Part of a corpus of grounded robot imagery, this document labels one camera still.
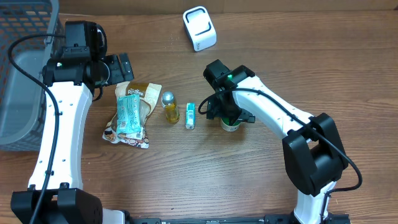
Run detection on dark grey plastic basket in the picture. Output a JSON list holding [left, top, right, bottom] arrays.
[[1, 0, 65, 151]]

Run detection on small teal white box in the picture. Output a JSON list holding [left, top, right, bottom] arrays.
[[185, 102, 196, 129]]

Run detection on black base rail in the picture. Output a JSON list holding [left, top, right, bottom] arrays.
[[124, 213, 352, 224]]

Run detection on teal wipes packet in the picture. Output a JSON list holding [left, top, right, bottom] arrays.
[[116, 95, 141, 134]]

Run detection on brown white snack bag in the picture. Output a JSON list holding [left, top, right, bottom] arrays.
[[102, 82, 162, 149]]

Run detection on green lid white jar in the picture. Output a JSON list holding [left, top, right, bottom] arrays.
[[220, 118, 241, 132]]

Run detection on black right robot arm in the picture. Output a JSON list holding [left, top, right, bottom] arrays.
[[203, 60, 350, 223]]

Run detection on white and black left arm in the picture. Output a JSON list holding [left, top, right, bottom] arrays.
[[11, 21, 134, 223]]

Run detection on yellow oil bottle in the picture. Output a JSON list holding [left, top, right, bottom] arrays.
[[162, 91, 180, 124]]

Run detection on white barcode scanner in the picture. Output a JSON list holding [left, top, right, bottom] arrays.
[[182, 6, 217, 52]]

